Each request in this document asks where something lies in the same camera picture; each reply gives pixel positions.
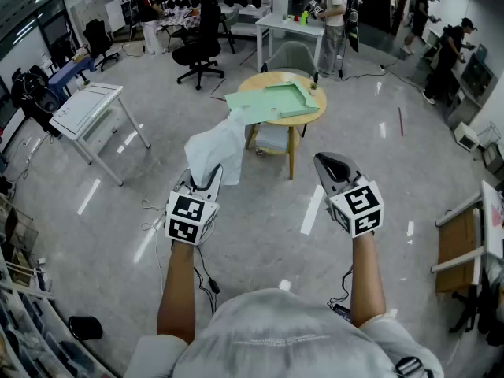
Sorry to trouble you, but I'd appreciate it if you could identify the light green folding board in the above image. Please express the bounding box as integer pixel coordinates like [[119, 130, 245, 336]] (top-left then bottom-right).
[[224, 80, 321, 125]]

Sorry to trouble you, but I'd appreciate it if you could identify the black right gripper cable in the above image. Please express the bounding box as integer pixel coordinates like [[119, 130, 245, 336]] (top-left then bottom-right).
[[327, 264, 354, 310]]

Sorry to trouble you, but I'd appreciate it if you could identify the white floor cable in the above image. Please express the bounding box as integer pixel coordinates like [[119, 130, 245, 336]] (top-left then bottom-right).
[[140, 198, 170, 295]]

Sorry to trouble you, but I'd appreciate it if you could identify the white rectangular table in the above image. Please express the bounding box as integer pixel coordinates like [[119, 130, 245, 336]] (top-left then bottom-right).
[[254, 12, 326, 73]]

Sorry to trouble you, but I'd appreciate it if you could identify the black round bin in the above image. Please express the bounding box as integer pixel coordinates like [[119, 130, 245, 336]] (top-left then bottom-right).
[[68, 315, 104, 342]]

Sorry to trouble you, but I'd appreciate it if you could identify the blue table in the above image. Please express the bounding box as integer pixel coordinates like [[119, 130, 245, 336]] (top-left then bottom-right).
[[47, 55, 96, 96]]

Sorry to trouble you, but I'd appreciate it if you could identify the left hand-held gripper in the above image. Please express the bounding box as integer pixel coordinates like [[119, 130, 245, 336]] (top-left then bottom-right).
[[164, 163, 224, 247]]

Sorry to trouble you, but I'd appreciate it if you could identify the person's grey t-shirt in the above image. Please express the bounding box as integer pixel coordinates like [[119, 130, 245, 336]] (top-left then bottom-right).
[[124, 288, 445, 378]]

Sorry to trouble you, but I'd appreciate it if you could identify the person's right forearm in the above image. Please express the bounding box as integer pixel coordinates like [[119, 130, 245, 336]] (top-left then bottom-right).
[[349, 232, 387, 328]]

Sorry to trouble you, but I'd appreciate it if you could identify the round wooden table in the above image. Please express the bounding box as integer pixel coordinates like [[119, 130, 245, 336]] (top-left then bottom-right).
[[237, 71, 328, 180]]

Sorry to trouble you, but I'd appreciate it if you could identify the wooden and white side table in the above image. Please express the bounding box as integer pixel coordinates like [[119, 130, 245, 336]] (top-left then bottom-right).
[[430, 179, 504, 295]]

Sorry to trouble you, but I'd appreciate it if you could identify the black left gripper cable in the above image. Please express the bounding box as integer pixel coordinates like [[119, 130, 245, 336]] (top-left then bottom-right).
[[192, 244, 221, 317]]

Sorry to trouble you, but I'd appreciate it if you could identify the white desk with drawing board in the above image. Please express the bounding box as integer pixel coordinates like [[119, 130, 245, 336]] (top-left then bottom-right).
[[49, 83, 153, 187]]

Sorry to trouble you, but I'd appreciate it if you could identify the person's left forearm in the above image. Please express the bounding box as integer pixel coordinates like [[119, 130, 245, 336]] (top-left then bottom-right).
[[156, 238, 198, 345]]

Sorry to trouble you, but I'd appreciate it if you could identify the black office chair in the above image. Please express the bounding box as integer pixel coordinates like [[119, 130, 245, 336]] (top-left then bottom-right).
[[171, 0, 226, 91], [83, 18, 120, 72]]

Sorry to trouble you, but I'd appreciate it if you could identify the stack of paper sheets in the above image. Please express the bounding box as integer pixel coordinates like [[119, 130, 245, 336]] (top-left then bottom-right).
[[255, 124, 291, 153]]

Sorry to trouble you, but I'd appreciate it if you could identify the black equipment pile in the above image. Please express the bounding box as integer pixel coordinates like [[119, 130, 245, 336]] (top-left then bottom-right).
[[10, 65, 60, 135]]

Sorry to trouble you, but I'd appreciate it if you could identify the dark handheld device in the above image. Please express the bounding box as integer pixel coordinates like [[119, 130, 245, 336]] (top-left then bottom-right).
[[332, 303, 352, 323]]

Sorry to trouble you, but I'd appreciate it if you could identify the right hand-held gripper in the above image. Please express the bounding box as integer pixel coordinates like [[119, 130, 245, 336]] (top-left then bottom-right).
[[313, 151, 385, 239]]

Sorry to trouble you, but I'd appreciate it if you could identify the white A4 paper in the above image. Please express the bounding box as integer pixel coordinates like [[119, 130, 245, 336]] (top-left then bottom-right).
[[183, 106, 251, 187]]

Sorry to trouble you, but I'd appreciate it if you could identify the grey armchair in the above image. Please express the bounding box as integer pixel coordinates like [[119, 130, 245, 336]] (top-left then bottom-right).
[[260, 40, 319, 80]]

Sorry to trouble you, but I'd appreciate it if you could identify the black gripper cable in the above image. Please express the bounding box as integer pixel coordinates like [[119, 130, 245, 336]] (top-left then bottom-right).
[[192, 244, 221, 317], [327, 264, 354, 310]]

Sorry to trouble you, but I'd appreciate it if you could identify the black backpack strap buckle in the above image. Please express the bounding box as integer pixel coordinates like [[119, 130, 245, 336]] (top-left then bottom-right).
[[395, 355, 434, 378]]

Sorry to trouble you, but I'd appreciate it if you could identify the white storage rack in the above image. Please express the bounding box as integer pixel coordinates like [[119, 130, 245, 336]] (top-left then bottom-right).
[[0, 195, 115, 378]]

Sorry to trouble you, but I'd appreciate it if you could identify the small white box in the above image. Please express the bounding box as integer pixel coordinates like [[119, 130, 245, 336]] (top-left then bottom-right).
[[452, 121, 480, 152]]

